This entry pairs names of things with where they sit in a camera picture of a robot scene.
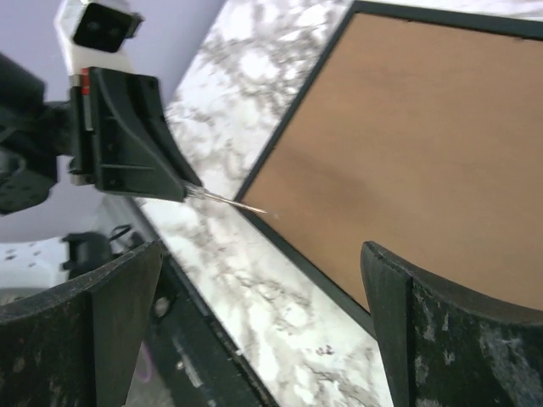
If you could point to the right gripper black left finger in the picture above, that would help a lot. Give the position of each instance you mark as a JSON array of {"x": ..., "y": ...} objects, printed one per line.
[{"x": 77, "y": 344}]

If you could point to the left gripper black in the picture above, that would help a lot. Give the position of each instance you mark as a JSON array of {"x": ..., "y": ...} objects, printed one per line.
[{"x": 119, "y": 138}]

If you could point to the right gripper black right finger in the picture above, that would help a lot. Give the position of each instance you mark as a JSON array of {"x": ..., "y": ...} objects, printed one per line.
[{"x": 443, "y": 344}]

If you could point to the black picture frame brown backing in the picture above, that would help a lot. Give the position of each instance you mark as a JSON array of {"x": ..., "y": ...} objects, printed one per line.
[{"x": 420, "y": 130}]

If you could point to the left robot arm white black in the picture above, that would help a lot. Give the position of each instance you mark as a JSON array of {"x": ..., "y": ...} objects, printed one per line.
[{"x": 34, "y": 134}]

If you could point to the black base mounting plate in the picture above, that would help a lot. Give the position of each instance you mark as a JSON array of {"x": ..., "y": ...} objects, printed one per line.
[{"x": 195, "y": 357}]

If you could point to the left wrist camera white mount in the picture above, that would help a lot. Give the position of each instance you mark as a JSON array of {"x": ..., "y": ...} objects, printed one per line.
[{"x": 93, "y": 33}]

